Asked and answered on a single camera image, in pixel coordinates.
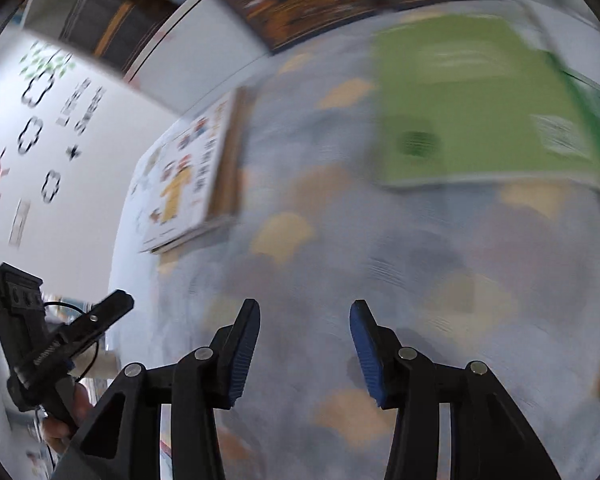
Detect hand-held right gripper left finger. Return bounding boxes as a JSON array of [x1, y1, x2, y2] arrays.
[[55, 299, 261, 480]]

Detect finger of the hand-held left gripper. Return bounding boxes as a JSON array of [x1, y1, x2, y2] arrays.
[[55, 290, 135, 350]]

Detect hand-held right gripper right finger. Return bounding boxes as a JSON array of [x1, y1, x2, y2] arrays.
[[349, 300, 563, 480]]

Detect white illustrated book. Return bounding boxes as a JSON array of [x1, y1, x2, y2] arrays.
[[129, 87, 257, 254]]

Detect light green book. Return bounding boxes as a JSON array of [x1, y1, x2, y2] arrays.
[[371, 14, 600, 189]]

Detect row of dark books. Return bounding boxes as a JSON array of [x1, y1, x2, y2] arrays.
[[72, 0, 182, 74]]

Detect person's left hand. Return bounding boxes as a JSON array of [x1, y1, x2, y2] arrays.
[[40, 384, 96, 454]]

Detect white bookshelf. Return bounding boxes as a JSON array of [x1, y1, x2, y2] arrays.
[[25, 0, 281, 117]]

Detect teal green book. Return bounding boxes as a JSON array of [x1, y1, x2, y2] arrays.
[[550, 50, 600, 196]]

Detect large dark ornate book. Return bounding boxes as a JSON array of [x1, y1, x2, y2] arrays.
[[195, 0, 382, 57]]

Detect thin black cable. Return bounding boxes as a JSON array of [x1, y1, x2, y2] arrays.
[[42, 300, 104, 387]]

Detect wall sticker decals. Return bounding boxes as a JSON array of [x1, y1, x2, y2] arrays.
[[0, 40, 112, 249]]

